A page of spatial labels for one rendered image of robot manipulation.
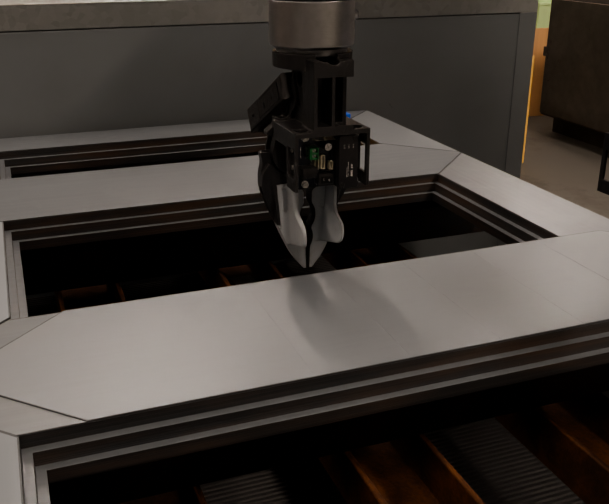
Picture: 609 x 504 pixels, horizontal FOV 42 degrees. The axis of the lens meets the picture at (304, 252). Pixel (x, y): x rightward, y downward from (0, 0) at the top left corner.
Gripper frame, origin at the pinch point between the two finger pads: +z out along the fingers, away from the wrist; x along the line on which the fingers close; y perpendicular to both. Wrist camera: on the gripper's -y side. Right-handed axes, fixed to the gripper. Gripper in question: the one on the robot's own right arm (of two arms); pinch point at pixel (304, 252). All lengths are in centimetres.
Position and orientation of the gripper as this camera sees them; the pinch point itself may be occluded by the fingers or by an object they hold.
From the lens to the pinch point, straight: 79.5
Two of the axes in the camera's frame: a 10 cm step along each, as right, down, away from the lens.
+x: 9.4, -1.3, 3.3
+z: 0.0, 9.3, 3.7
